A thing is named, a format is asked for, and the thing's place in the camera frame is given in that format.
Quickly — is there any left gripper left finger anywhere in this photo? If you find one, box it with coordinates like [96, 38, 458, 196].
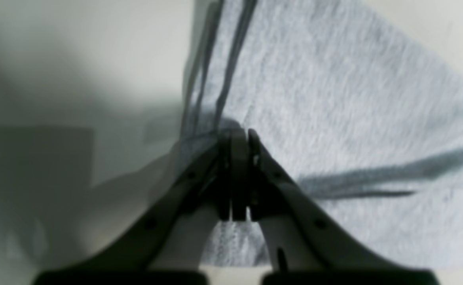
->
[34, 131, 232, 285]

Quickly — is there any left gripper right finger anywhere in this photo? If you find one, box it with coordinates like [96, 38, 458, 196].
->
[231, 129, 438, 285]

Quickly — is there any grey T-shirt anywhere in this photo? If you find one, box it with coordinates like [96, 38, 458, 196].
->
[182, 0, 463, 268]

